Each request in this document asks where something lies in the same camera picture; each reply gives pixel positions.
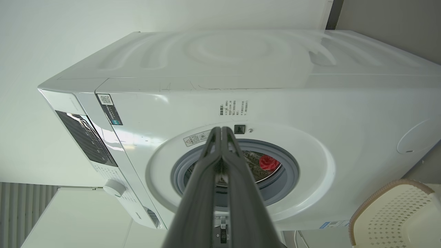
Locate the steel perforated washer drum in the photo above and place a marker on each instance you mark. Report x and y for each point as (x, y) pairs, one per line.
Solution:
(253, 168)

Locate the white front-load washing machine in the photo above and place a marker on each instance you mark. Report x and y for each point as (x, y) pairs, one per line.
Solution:
(344, 103)

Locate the QR code sticker strip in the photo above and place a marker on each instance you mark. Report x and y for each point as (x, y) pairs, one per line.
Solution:
(109, 109)

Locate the grey warning triangle sticker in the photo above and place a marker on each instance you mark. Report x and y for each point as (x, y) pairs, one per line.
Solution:
(196, 138)

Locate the small printed text label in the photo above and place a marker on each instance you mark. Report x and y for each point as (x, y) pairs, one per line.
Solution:
(233, 108)

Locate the black door latch socket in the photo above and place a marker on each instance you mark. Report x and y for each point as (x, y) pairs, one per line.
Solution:
(239, 129)

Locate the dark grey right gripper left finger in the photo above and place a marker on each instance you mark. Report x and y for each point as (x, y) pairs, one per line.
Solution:
(196, 193)

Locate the metal washer door hinge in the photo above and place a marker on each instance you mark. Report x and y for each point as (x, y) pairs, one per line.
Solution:
(222, 230)

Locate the red and white clothes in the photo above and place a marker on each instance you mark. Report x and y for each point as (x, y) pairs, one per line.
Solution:
(269, 163)

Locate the blue energy label sticker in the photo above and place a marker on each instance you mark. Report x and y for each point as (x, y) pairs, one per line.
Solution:
(333, 224)

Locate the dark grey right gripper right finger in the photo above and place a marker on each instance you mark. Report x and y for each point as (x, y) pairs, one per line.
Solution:
(246, 196)

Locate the black washing machine control display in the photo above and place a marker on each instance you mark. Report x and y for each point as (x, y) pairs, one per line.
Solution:
(88, 137)

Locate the grey rubber door gasket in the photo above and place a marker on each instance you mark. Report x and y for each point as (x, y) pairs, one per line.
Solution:
(286, 182)

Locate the white washing machine dial knob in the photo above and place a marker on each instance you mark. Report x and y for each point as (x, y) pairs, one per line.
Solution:
(114, 188)

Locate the cream perforated laundry basket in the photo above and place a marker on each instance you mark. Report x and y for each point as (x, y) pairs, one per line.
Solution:
(396, 220)

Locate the round filter cover flap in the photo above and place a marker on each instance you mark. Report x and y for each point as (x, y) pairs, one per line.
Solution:
(420, 136)

